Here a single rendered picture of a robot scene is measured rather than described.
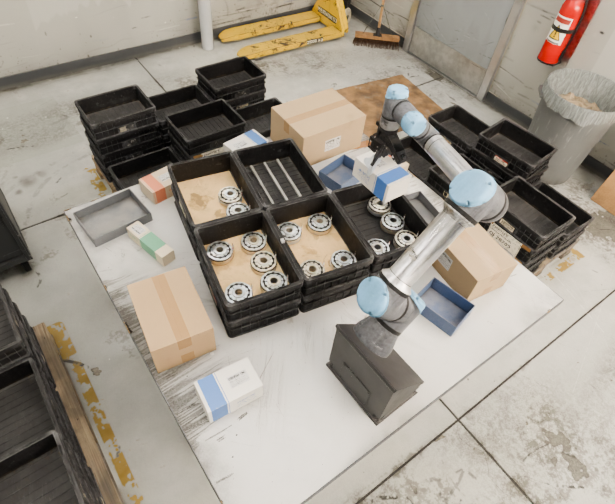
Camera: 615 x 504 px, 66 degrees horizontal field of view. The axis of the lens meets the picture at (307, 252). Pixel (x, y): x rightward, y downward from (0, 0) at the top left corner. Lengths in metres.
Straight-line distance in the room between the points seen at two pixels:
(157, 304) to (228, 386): 0.39
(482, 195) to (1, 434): 1.94
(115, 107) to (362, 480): 2.61
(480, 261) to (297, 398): 0.93
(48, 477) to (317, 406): 0.96
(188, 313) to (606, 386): 2.30
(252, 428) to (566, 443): 1.70
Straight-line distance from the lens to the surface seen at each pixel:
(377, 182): 1.86
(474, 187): 1.39
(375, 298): 1.43
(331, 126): 2.46
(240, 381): 1.67
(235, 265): 1.88
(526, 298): 2.25
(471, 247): 2.09
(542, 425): 2.83
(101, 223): 2.30
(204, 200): 2.13
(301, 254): 1.92
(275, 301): 1.75
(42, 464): 2.04
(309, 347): 1.83
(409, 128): 1.63
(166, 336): 1.70
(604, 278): 3.63
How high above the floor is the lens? 2.31
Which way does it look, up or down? 50 degrees down
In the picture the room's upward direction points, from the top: 7 degrees clockwise
